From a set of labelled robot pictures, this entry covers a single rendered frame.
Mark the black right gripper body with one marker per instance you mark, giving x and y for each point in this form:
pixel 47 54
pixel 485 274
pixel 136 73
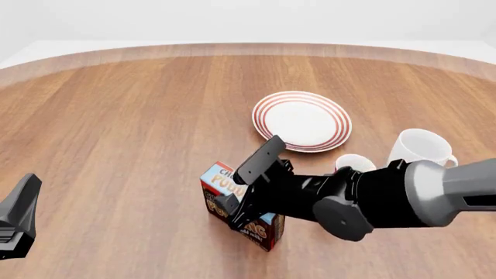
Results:
pixel 248 207

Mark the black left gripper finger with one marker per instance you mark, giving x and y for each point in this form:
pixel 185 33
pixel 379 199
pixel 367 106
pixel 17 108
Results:
pixel 24 203

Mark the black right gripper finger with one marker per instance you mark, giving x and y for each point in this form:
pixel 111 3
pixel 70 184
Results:
pixel 226 203

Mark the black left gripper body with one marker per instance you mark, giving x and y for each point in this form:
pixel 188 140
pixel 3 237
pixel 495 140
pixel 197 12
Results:
pixel 15 242

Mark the chocolate pudding box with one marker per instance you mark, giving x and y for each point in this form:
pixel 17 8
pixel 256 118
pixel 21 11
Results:
pixel 271 232

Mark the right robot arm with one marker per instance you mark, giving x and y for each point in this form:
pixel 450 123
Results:
pixel 387 197

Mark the white plate with red rings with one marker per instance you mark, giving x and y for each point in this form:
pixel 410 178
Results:
pixel 302 122

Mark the small white mug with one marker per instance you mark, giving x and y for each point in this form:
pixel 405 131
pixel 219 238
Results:
pixel 354 162

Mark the large white mug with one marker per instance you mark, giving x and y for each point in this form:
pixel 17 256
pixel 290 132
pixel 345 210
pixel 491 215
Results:
pixel 422 146

